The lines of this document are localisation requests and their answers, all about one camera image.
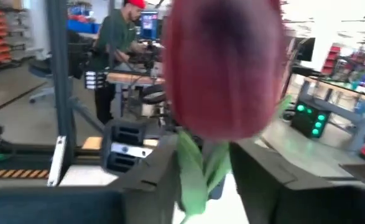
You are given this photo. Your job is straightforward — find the person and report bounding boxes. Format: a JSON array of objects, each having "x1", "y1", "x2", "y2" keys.
[{"x1": 90, "y1": 0, "x2": 148, "y2": 125}]

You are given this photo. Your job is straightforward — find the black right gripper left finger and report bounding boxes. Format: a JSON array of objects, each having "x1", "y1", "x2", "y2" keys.
[{"x1": 0, "y1": 133, "x2": 180, "y2": 224}]

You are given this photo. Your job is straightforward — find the red artificial tulip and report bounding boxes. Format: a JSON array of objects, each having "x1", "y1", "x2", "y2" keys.
[{"x1": 162, "y1": 0, "x2": 292, "y2": 224}]

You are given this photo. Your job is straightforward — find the black box with green lights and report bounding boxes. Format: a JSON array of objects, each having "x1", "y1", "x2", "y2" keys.
[{"x1": 290, "y1": 100, "x2": 331, "y2": 139}]

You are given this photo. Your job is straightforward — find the blue storage bins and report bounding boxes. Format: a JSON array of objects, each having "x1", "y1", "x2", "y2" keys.
[{"x1": 66, "y1": 17, "x2": 101, "y2": 34}]

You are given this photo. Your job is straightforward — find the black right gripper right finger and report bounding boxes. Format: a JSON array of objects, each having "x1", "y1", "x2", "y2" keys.
[{"x1": 229, "y1": 138, "x2": 365, "y2": 224}]

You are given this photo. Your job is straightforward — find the grey metal frame post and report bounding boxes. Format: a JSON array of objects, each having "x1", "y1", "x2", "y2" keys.
[{"x1": 46, "y1": 0, "x2": 78, "y2": 187}]

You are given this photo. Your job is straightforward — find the grey metal work table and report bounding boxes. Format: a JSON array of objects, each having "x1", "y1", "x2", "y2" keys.
[{"x1": 296, "y1": 75, "x2": 365, "y2": 152}]

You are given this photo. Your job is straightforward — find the computer monitor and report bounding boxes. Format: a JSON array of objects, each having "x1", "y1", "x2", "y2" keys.
[{"x1": 139, "y1": 10, "x2": 160, "y2": 40}]

